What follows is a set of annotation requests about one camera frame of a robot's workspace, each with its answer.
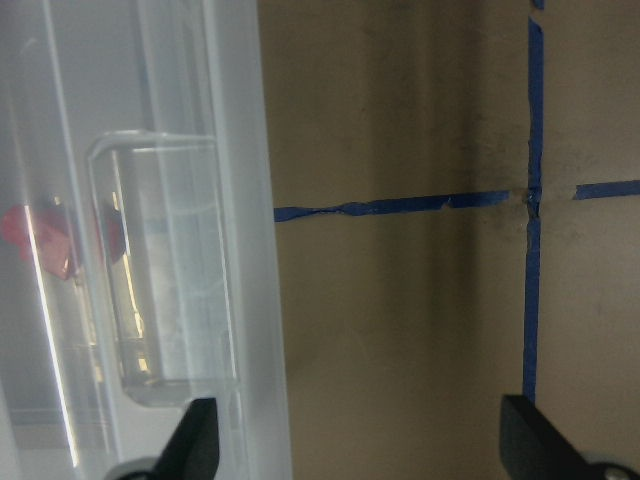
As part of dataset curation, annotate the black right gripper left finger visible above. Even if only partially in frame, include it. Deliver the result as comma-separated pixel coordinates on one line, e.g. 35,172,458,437
110,398,218,480

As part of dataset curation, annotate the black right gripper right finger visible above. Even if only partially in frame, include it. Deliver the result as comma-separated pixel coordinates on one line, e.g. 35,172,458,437
500,395,639,480

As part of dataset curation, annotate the clear plastic storage box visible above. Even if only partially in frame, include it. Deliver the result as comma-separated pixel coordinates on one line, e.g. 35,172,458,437
0,0,293,480

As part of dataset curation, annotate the red block under lid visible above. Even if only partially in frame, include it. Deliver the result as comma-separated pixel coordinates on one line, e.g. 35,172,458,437
1,204,126,281

